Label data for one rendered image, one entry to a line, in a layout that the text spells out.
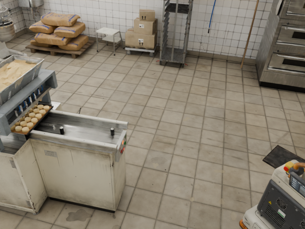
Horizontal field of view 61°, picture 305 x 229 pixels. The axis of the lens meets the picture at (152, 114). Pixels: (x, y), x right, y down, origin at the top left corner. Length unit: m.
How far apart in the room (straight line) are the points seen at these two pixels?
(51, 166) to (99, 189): 0.46
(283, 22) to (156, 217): 3.41
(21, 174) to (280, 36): 4.00
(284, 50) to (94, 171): 3.62
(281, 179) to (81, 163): 1.54
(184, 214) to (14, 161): 1.59
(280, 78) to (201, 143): 2.15
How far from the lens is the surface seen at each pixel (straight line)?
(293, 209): 2.26
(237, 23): 5.59
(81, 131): 2.23
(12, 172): 2.39
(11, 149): 2.24
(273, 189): 2.29
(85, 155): 2.13
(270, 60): 4.77
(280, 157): 3.58
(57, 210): 2.80
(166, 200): 2.78
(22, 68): 2.30
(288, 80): 5.02
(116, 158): 2.10
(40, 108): 2.47
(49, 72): 2.43
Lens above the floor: 2.25
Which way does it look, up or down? 36 degrees down
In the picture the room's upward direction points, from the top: 3 degrees clockwise
